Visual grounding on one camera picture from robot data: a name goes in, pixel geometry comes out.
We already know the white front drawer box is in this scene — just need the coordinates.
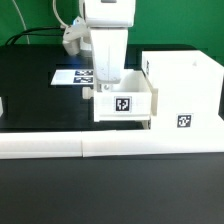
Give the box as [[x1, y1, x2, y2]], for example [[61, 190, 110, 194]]
[[141, 118, 151, 130]]

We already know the white marker sheet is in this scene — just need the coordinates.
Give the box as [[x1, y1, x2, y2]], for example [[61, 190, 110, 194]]
[[51, 69, 94, 85]]

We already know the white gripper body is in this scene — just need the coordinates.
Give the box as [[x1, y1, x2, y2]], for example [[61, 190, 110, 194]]
[[63, 0, 136, 91]]

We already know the white L-shaped fence wall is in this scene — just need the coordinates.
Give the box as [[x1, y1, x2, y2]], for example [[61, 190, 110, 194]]
[[0, 118, 224, 159]]

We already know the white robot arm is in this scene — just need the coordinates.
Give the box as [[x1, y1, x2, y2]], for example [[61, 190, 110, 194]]
[[63, 0, 136, 85]]

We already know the black cable bundle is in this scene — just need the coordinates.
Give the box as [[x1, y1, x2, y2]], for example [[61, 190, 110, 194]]
[[4, 26, 69, 46]]

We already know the white drawer box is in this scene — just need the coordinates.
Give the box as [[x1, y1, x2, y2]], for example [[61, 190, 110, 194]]
[[82, 69, 152, 122], [141, 118, 151, 130]]

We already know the white drawer cabinet frame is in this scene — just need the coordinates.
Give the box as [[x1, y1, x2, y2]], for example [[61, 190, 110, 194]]
[[141, 50, 224, 130]]

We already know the thin white cable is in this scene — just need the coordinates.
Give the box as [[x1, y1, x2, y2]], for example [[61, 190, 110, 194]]
[[11, 0, 31, 45]]

